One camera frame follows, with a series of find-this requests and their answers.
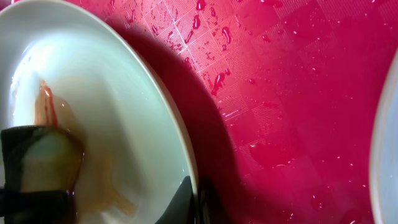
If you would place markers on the red plastic tray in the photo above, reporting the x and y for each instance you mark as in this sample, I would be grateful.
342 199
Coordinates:
279 97

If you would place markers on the green yellow sponge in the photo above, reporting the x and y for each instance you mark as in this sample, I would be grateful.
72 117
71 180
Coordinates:
40 159

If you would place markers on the white plate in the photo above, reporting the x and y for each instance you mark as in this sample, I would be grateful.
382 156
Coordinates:
383 158
63 67

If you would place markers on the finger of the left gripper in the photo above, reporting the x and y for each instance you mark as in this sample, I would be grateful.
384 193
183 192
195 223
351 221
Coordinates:
48 207

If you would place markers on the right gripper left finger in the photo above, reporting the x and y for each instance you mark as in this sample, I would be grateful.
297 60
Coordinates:
181 209

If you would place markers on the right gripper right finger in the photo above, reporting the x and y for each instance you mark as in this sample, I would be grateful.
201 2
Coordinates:
210 208

